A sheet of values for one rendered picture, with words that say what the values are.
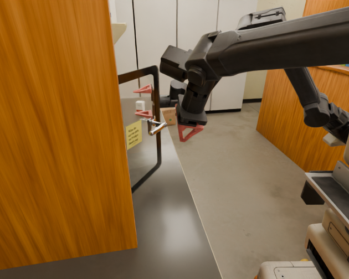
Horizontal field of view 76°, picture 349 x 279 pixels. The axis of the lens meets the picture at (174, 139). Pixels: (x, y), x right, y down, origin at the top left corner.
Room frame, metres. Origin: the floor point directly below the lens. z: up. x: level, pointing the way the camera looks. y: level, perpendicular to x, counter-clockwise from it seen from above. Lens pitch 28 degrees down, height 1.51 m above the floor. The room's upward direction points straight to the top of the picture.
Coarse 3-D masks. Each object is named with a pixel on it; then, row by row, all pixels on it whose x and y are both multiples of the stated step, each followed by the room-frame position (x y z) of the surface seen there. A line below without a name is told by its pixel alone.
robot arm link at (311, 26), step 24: (288, 24) 0.33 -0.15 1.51; (312, 24) 0.30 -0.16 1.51; (336, 24) 0.27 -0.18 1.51; (216, 48) 0.40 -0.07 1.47; (240, 48) 0.36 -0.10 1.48; (264, 48) 0.33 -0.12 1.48; (288, 48) 0.31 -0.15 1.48; (312, 48) 0.29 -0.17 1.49; (336, 48) 0.27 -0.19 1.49; (216, 72) 0.41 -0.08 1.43; (240, 72) 0.38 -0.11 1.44
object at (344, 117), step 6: (342, 114) 0.70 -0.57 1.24; (348, 114) 0.71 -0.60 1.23; (336, 120) 0.70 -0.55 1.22; (342, 120) 0.70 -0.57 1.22; (348, 120) 0.69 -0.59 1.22; (324, 126) 0.74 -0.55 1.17; (330, 126) 0.71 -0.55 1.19; (336, 126) 0.70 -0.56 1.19; (342, 126) 0.69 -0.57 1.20; (330, 132) 0.74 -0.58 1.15; (336, 132) 0.70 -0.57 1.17
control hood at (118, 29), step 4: (112, 24) 0.50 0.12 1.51; (116, 24) 0.50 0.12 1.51; (120, 24) 0.50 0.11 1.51; (124, 24) 0.50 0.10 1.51; (112, 28) 0.49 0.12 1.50; (116, 28) 0.49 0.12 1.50; (120, 28) 0.50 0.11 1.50; (124, 28) 0.50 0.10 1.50; (112, 32) 0.49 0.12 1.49; (116, 32) 0.49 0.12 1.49; (120, 32) 0.50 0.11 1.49; (116, 36) 0.49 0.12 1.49; (120, 36) 0.50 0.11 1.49; (116, 40) 0.50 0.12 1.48
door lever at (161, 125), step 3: (153, 120) 0.71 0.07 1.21; (153, 123) 0.71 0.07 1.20; (156, 123) 0.70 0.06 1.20; (159, 123) 0.70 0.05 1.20; (162, 123) 0.69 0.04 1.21; (165, 123) 0.69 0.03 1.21; (159, 126) 0.66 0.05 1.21; (162, 126) 0.67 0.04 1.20; (165, 126) 0.69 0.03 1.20; (153, 129) 0.64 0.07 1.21; (156, 129) 0.64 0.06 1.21; (159, 129) 0.65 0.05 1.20; (150, 132) 0.62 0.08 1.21; (153, 132) 0.62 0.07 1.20; (156, 132) 0.64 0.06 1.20; (150, 135) 0.62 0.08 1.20; (153, 135) 0.62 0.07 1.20
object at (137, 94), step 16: (128, 80) 0.61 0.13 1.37; (144, 80) 0.68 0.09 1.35; (128, 96) 0.61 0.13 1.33; (144, 96) 0.68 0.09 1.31; (128, 112) 0.60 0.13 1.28; (144, 112) 0.67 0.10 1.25; (144, 128) 0.66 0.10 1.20; (144, 144) 0.66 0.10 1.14; (160, 144) 0.75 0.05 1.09; (128, 160) 0.58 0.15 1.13; (144, 160) 0.65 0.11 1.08; (160, 160) 0.75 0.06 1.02; (144, 176) 0.65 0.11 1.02
